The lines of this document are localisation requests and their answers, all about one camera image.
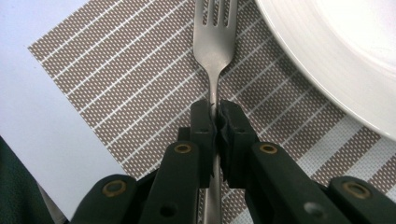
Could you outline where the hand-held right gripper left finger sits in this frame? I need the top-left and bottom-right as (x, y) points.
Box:
(138, 99), (218, 224)

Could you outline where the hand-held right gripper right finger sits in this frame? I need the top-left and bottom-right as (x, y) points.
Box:
(218, 99), (353, 224)

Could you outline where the silver metal fork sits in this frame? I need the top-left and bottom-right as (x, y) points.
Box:
(192, 0), (239, 224)

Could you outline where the white round plate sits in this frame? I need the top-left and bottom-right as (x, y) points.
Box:
(254, 0), (396, 143)

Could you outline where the brown striped woven placemat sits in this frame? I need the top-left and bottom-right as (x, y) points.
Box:
(27, 0), (396, 224)

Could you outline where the pale white board sheet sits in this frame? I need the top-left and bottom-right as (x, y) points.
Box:
(0, 0), (127, 223)

